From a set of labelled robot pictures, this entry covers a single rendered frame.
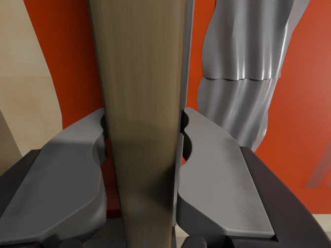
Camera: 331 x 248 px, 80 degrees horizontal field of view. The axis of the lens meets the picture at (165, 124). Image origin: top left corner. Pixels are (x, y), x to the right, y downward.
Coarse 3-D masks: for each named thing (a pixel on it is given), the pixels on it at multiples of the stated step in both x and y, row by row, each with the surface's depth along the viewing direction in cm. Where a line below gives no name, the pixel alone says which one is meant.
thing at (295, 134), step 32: (64, 96) 18; (96, 96) 18; (192, 96) 19; (288, 96) 19; (320, 96) 19; (64, 128) 20; (288, 128) 21; (320, 128) 21; (288, 160) 23; (320, 192) 27
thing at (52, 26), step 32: (32, 0) 14; (64, 0) 14; (320, 0) 15; (64, 32) 15; (192, 32) 16; (320, 32) 16; (64, 64) 17; (96, 64) 17; (192, 64) 17; (288, 64) 17; (320, 64) 18
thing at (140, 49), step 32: (96, 0) 6; (128, 0) 6; (160, 0) 6; (96, 32) 6; (128, 32) 6; (160, 32) 6; (128, 64) 6; (160, 64) 6; (128, 96) 7; (160, 96) 7; (128, 128) 8; (160, 128) 8; (128, 160) 9; (160, 160) 9; (128, 192) 10; (160, 192) 10; (128, 224) 11; (160, 224) 11
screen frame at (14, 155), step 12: (0, 120) 18; (0, 132) 18; (0, 144) 18; (12, 144) 20; (0, 156) 18; (12, 156) 20; (0, 168) 18; (96, 240) 30; (108, 240) 30; (120, 240) 30; (180, 240) 30
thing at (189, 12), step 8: (192, 0) 11; (192, 8) 11; (192, 16) 12; (184, 24) 12; (192, 24) 12; (184, 32) 12; (184, 40) 12; (184, 48) 12; (184, 56) 13; (184, 64) 13; (184, 72) 13; (184, 80) 14; (184, 88) 14; (184, 96) 14; (184, 104) 15; (176, 152) 17; (176, 160) 17; (176, 168) 18; (176, 176) 18; (176, 184) 19; (176, 192) 20; (176, 200) 20; (176, 224) 22
